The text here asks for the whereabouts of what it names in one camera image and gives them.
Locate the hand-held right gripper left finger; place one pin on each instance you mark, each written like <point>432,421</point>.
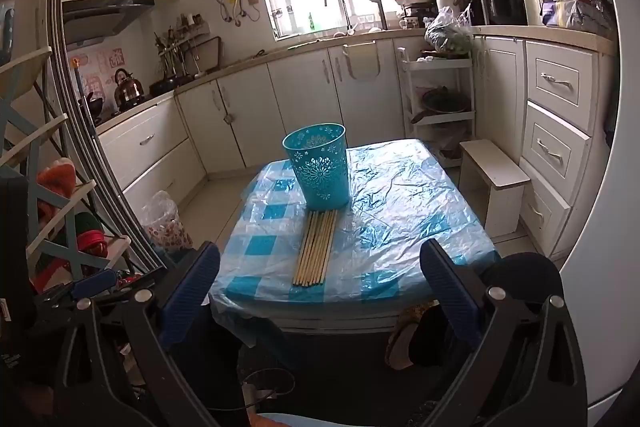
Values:
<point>190,292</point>

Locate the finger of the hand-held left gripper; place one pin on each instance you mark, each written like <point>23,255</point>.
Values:
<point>95,283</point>

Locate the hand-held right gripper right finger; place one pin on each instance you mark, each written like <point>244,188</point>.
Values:
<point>450,292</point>

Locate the row of wooden chopsticks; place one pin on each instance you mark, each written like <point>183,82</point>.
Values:
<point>315,252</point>

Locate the teal perforated plastic basket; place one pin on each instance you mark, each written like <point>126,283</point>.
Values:
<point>320,177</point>

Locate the clear plastic bag on floor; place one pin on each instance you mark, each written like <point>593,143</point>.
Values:
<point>165,227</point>

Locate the person's slipper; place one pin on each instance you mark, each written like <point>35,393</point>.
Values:
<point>400,342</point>

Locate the blue checked plastic tablecloth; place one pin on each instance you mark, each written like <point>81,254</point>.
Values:
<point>400,217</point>

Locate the white power strip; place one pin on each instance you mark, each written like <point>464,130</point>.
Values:
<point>255,392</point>

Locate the white step stool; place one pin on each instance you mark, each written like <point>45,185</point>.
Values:
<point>492,167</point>

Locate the white folding shelf rack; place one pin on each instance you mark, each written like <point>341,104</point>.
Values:
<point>45,127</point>

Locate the white plain drawer cabinet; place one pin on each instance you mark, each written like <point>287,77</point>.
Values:
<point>145,147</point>

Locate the black wok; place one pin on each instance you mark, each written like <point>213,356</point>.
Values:
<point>92,104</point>

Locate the white moulded drawer cabinet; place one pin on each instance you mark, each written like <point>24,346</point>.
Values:
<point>555,147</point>

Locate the dark pan with lid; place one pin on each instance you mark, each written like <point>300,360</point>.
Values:
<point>442,102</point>

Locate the steel kettle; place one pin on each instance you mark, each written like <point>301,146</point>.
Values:
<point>129,92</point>

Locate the white refrigerator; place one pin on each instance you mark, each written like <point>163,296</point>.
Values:
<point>610,157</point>

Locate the white door base cabinets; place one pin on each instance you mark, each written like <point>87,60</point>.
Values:
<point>300,97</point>

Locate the white rolling cart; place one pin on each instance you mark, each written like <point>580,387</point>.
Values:
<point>440,63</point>

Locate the white over-door hanger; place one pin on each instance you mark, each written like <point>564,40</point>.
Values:
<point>361,62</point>

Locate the plastic bag of greens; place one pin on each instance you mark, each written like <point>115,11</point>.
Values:
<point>447,34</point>

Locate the black range hood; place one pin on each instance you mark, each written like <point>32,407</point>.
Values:
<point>100,12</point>

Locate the black rice cooker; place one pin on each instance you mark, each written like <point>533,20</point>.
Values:
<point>505,7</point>

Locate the chrome faucet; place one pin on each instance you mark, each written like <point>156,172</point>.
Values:
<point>345,7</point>

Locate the metal door frame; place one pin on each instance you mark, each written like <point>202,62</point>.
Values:
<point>75,117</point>

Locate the wall utensil rack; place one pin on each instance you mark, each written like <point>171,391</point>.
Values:
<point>185,47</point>

